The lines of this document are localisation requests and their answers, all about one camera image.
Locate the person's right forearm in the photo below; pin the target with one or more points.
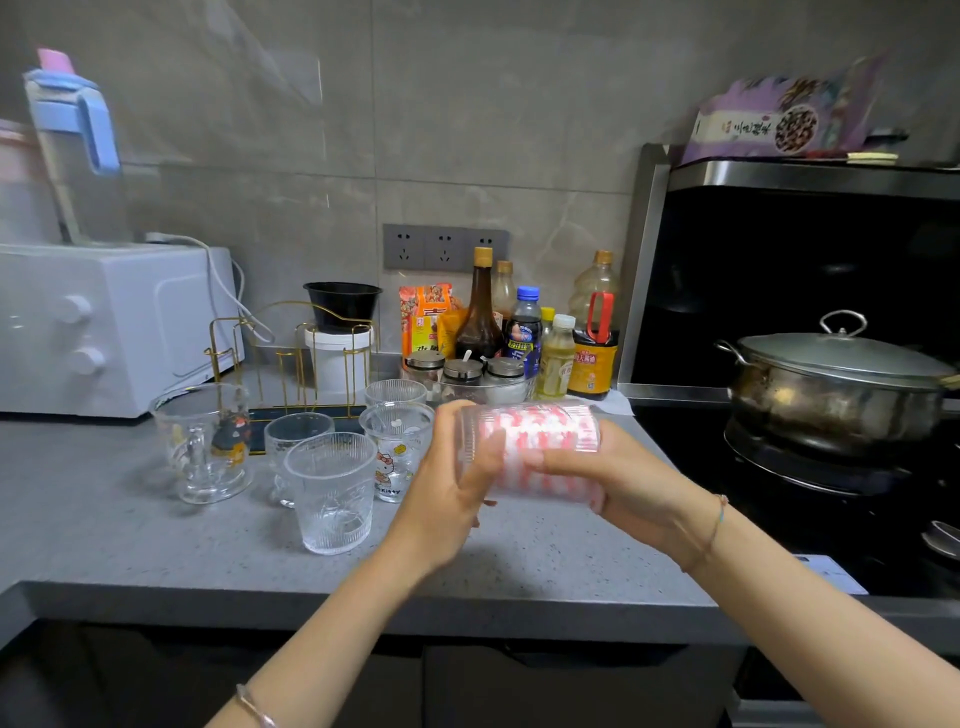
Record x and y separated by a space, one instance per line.
810 630

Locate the pale yellow flat pack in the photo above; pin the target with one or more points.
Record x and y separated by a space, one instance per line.
874 157

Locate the penguin print glass mug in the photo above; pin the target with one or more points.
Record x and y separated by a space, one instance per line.
196 454

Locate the yellow seasoning pouch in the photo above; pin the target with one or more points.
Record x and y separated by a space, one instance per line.
450 336

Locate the steel pot lid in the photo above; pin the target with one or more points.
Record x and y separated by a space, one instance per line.
844 358

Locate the glass spice jar steel lid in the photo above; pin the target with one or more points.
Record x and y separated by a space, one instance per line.
505 368
425 360
463 370

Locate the stainless steel pot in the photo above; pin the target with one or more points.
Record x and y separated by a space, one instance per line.
825 416

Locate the small ribbed clear glass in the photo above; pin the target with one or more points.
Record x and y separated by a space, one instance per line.
396 391

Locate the person's left forearm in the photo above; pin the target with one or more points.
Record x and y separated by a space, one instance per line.
315 652

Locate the tall ribbed clear glass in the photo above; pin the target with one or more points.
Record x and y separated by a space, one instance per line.
555 495

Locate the black plastic bowl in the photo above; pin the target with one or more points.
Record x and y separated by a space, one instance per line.
343 304

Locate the white microwave oven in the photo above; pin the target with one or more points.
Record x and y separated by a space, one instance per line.
112 330

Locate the white label sticker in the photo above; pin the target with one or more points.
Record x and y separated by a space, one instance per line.
836 577

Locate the grey wall socket panel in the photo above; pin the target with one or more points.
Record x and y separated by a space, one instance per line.
444 248

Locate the clear round condiment tray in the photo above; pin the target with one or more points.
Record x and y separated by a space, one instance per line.
495 394

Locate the person's right hand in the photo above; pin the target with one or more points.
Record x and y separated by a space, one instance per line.
645 502

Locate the clear jug blue lid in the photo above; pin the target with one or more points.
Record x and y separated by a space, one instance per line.
75 187

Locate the cartoon cat print glass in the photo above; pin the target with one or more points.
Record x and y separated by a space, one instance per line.
397 457

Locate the dark bottle blue cap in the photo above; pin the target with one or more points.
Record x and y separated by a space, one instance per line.
523 336

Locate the dark brown glass bottle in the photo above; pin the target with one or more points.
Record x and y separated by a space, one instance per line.
480 336

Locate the yellow liquid bottle white cap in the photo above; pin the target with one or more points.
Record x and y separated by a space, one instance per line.
559 360

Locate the clear container pink lid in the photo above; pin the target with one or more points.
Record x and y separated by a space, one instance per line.
22 195

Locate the steel ladle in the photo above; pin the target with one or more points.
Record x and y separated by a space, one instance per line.
943 540

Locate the short textured glass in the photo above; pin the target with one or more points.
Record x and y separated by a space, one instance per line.
296 427

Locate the person's left hand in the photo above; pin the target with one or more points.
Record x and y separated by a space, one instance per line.
435 510

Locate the orange seasoning packet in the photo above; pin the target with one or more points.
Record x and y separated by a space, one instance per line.
424 319

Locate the white plastic bucket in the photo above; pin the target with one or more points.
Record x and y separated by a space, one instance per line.
337 364

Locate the purple food packet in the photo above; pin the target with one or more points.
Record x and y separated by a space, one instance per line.
739 124

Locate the pink striped cloth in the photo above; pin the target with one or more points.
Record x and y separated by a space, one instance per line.
547 427

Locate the clear bottle brown cap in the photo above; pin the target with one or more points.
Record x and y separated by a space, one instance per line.
505 291

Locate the white paper towel sheet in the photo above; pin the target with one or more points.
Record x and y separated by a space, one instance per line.
619 403

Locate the small bottle yellow cap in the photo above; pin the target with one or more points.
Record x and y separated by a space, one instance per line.
547 316

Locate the embossed ribbed clear glass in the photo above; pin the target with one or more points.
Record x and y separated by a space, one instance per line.
330 499

